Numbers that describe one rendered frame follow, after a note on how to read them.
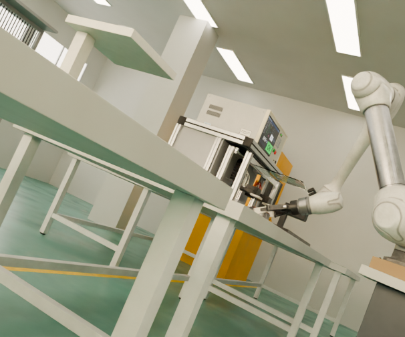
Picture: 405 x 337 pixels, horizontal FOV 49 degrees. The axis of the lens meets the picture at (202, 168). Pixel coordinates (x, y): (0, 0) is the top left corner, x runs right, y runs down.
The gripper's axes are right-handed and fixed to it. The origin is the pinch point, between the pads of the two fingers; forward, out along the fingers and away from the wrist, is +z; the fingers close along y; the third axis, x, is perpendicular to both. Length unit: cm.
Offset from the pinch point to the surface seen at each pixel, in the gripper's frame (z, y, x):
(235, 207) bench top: -17, -98, -18
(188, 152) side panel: 28.4, -20.7, 32.8
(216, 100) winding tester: 15, -8, 65
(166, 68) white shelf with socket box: 16, -69, 53
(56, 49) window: 466, 394, 473
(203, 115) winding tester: 23, -8, 58
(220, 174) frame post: 12.2, -20.5, 18.1
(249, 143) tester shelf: -4.5, -22.0, 30.3
